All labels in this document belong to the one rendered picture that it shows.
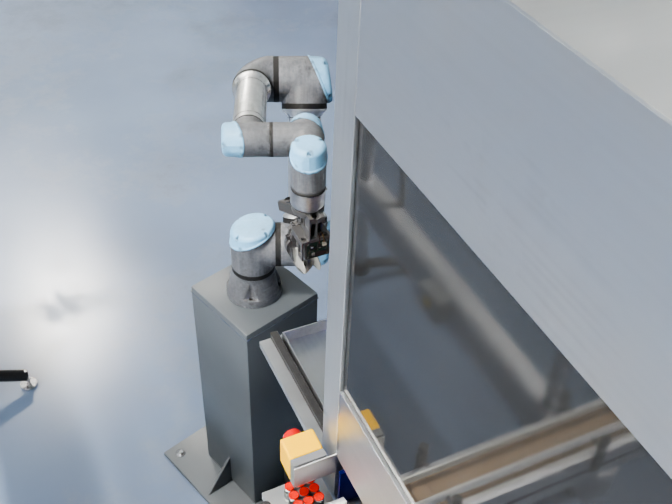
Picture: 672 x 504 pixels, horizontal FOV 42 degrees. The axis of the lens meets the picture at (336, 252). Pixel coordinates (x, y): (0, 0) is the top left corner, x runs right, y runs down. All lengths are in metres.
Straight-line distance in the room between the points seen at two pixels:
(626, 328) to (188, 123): 3.87
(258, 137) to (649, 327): 1.22
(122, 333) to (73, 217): 0.77
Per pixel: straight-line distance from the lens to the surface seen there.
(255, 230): 2.24
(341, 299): 1.46
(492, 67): 0.90
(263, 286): 2.33
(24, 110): 4.81
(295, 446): 1.76
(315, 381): 2.06
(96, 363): 3.36
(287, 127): 1.87
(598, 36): 0.82
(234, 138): 1.87
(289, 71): 2.21
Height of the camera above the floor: 2.45
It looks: 41 degrees down
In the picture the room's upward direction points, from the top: 2 degrees clockwise
